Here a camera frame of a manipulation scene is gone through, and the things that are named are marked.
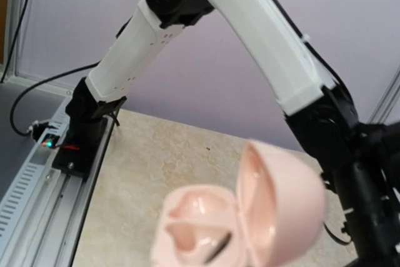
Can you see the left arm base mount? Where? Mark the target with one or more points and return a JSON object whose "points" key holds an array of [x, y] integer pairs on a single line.
{"points": [[78, 150]]}

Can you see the front aluminium rail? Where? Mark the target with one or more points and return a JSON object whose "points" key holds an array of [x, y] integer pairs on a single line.
{"points": [[43, 211]]}

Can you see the pink earbud charging case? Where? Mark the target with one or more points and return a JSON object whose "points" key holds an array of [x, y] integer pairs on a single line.
{"points": [[274, 216]]}

